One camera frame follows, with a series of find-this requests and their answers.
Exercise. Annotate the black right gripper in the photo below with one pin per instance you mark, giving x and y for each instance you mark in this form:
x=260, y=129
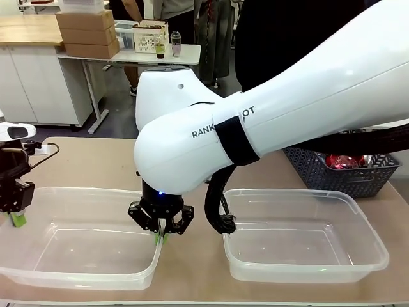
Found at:
x=161, y=206

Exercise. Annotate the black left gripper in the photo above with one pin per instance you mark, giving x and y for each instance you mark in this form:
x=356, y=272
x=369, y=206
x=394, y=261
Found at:
x=19, y=195

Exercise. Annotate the clear plastic container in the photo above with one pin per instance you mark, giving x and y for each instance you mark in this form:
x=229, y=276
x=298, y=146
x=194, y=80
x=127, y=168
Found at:
x=83, y=243
x=303, y=236

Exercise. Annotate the red snack wrapper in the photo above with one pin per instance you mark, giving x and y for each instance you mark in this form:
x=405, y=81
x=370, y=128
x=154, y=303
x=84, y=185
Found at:
x=340, y=160

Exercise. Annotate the silver snack wrapper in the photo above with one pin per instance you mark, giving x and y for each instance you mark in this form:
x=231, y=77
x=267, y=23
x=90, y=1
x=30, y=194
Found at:
x=375, y=160

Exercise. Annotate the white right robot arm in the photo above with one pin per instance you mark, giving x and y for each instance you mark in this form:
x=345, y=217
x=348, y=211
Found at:
x=287, y=96

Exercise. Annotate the dark blue woven plastic basket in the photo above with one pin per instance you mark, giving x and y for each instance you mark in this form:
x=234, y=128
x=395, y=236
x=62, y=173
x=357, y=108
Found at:
x=345, y=179

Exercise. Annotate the white cabinet wooden top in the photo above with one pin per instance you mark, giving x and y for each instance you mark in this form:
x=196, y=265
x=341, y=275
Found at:
x=38, y=80

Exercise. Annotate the background person bare legs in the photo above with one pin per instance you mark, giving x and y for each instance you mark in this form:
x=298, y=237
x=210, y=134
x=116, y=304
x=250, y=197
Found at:
x=132, y=78

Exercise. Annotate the white background table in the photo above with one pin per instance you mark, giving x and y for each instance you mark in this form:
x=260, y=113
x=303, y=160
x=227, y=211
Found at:
x=188, y=52

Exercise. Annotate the cup with brown drink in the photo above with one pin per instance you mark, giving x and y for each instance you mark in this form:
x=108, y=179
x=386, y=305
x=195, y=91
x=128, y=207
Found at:
x=160, y=49

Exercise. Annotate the clear bottle on table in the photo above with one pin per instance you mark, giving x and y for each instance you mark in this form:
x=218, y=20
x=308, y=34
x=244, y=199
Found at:
x=176, y=44

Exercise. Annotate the white slotted crate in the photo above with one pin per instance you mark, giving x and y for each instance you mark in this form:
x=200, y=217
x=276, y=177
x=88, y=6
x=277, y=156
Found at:
x=148, y=40

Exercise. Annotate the brown cardboard box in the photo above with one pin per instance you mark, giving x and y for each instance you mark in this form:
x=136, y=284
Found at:
x=92, y=49
x=86, y=20
x=89, y=36

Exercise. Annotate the background person grey trousers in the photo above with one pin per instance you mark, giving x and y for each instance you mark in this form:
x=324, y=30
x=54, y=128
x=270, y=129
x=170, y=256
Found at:
x=219, y=41

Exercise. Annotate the clear storage bin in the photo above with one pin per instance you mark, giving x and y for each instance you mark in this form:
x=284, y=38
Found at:
x=124, y=35

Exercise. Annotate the background person in black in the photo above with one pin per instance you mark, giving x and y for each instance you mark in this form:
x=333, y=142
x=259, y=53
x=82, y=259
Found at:
x=179, y=19

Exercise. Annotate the person in black sweater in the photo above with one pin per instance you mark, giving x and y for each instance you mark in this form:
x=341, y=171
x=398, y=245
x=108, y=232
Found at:
x=271, y=38

